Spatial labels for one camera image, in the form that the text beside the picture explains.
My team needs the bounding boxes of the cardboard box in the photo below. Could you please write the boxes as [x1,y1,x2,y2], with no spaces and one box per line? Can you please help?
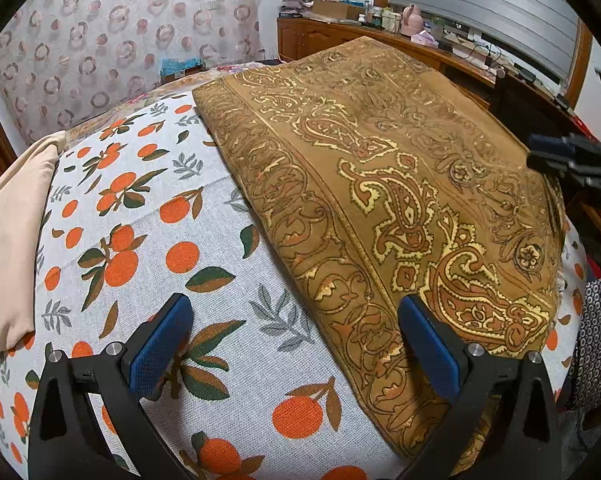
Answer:
[311,0,361,22]

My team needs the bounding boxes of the beige pillow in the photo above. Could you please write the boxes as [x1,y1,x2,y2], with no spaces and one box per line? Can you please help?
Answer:
[0,130,68,361]

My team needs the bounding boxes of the orange fruit print bedsheet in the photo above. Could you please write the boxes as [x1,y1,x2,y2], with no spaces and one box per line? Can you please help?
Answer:
[0,87,588,480]

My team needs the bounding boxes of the brown paisley scarf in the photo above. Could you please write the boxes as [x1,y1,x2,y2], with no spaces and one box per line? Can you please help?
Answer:
[192,36,568,466]

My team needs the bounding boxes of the circle print curtain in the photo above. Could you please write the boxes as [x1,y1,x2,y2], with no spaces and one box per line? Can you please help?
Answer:
[0,0,268,143]

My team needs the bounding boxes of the stack of folded clothes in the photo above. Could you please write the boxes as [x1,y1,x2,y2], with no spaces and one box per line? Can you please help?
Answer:
[278,0,326,17]

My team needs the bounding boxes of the pink kettle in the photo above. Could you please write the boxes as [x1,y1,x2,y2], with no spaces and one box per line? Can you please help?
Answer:
[400,4,425,37]

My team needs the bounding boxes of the dark dotted cloth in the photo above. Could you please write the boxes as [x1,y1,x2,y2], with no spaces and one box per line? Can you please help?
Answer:
[567,276,601,411]

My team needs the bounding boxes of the wooden sideboard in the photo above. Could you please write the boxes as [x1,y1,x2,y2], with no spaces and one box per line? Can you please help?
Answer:
[276,16,571,111]

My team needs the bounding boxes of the floral blanket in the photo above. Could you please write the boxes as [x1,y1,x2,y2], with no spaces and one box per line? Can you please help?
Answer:
[70,60,286,133]

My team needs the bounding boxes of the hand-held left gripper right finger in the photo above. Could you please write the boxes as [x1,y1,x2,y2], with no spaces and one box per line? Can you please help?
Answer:
[397,294,563,480]

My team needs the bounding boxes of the blue lace cloth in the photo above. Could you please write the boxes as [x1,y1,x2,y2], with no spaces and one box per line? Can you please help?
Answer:
[159,56,204,76]

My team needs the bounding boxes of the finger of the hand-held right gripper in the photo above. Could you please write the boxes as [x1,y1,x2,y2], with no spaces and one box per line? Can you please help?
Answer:
[526,155,601,192]
[527,132,601,161]

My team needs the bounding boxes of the grey window blind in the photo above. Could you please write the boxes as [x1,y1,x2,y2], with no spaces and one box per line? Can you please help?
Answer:
[387,0,581,83]

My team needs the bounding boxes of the group of small jars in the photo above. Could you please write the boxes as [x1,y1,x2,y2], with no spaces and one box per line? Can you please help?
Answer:
[359,2,403,31]

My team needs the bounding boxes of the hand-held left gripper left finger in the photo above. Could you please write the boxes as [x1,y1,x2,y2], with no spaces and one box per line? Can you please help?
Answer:
[28,292,196,480]

